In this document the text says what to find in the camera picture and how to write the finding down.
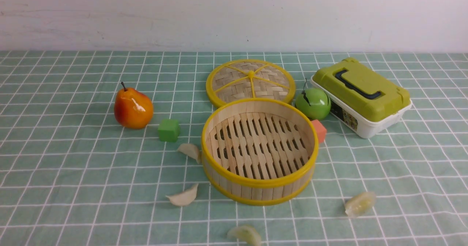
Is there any white dumpling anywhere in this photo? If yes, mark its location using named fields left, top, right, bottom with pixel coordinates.
left=166, top=183, right=199, bottom=207
left=177, top=143, right=201, bottom=164

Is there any pale green dumpling bottom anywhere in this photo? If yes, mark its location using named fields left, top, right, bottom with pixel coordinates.
left=227, top=226, right=262, bottom=246

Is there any translucent green dumpling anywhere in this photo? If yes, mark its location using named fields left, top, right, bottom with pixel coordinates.
left=344, top=192, right=376, bottom=217

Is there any woven bamboo steamer lid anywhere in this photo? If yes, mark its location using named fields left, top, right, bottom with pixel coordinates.
left=206, top=59, right=296, bottom=108

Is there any bamboo steamer tray yellow rim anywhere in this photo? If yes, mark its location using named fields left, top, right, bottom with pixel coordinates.
left=201, top=98, right=319, bottom=206

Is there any green foam cube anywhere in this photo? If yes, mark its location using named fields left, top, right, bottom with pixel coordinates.
left=158, top=119, right=181, bottom=142

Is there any green toy apple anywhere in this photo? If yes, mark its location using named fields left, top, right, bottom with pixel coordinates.
left=294, top=79, right=332, bottom=120

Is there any orange foam cube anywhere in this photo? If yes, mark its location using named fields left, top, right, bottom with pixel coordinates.
left=311, top=120, right=327, bottom=143

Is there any orange red toy pear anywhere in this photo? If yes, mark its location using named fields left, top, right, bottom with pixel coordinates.
left=114, top=82, right=154, bottom=129

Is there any green lidded white box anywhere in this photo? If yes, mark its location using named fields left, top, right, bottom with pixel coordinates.
left=311, top=57, right=412, bottom=139

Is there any green checkered tablecloth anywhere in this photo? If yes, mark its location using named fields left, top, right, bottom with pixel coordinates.
left=0, top=51, right=468, bottom=246

